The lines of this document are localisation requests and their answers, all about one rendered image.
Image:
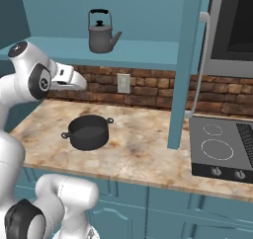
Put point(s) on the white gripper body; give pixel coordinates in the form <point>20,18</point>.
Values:
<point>77,81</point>

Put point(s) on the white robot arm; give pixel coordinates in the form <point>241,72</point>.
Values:
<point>19,85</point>

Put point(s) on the dark teal cabinet door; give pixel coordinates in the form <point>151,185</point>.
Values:
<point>13,22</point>

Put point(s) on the teal lower cabinet door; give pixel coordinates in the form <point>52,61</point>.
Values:
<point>28,182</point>
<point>204,216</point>
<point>122,213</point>

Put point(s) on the grey stove hob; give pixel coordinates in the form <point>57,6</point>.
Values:
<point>220,150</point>

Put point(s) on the grey stove knob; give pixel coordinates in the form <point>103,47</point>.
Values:
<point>216,171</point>
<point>239,174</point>

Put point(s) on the white wall outlet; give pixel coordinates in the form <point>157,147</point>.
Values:
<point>124,83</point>

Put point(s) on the teal open wall cabinet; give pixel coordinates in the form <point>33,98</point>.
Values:
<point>141,53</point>

